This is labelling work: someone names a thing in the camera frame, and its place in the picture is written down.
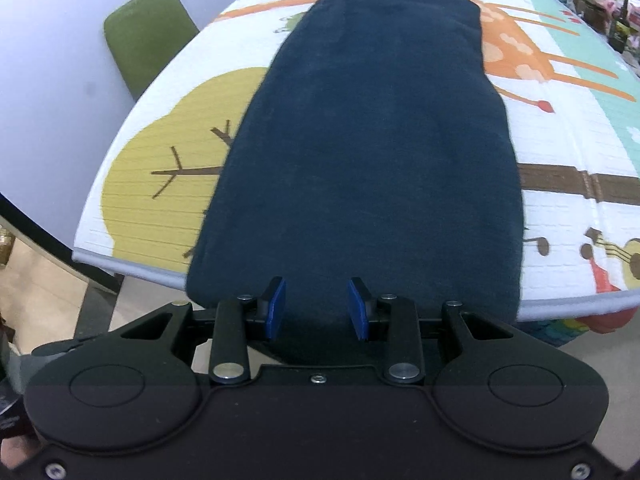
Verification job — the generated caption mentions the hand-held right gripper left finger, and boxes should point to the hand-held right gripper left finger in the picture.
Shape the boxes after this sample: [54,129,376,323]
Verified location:
[120,276,289,386]

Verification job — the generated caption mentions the cartoon print play mat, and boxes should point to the cartoon print play mat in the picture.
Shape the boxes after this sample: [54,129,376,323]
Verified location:
[72,0,640,323]

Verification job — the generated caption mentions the dark glass bottle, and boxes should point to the dark glass bottle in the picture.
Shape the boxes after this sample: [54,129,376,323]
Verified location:
[607,0,631,53]

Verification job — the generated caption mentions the dark blue jeans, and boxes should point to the dark blue jeans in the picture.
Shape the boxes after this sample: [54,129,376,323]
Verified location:
[185,0,523,366]

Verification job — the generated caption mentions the black door frame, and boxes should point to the black door frame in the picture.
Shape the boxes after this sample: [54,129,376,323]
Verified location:
[0,194,121,293]

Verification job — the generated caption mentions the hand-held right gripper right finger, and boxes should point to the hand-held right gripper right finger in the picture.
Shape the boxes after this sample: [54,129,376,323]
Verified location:
[347,276,516,386]

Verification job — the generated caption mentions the green chair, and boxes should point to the green chair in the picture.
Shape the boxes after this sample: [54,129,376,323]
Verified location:
[104,0,201,103]

